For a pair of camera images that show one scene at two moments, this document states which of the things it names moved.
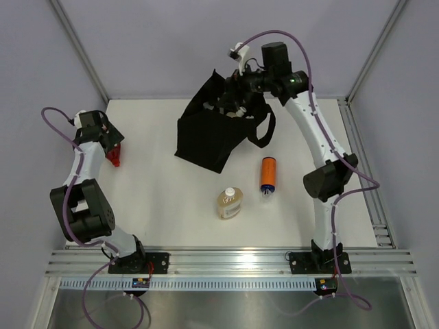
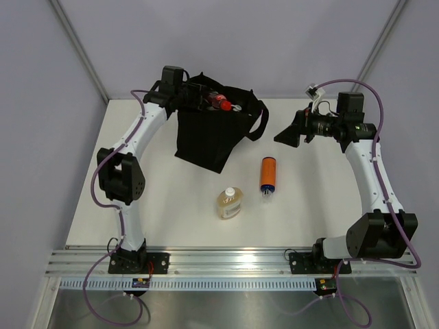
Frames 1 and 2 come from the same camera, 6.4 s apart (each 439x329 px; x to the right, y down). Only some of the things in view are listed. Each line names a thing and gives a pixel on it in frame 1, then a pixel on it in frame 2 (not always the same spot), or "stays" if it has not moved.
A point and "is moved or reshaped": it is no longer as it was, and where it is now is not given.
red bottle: x=114 y=155 is moved or reshaped
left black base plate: x=142 y=263 stays
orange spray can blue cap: x=268 y=176 stays
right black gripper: x=232 y=86 → x=302 y=124
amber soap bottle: x=229 y=201 stays
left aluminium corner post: x=66 y=22 stays
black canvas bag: x=210 y=131 is moved or reshaped
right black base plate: x=319 y=262 stays
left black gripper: x=113 y=136 → x=196 y=90
